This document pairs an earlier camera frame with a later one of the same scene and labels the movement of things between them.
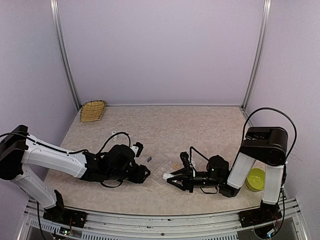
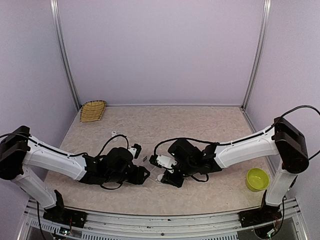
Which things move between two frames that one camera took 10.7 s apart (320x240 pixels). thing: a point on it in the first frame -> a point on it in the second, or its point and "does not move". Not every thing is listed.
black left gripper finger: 146,169 does not move
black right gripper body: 189,179 -> 178,182
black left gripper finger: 143,177 does not move
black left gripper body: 134,178 does not move
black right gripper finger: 181,186 -> 165,180
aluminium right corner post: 260,54 does not move
